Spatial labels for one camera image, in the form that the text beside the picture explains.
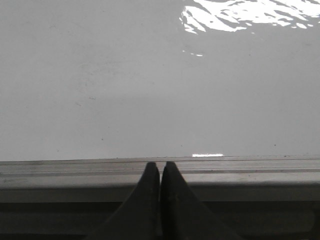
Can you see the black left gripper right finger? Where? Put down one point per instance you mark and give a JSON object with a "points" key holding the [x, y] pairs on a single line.
{"points": [[183, 215]]}

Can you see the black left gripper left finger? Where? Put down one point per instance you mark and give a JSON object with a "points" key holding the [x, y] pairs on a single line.
{"points": [[136, 218]]}

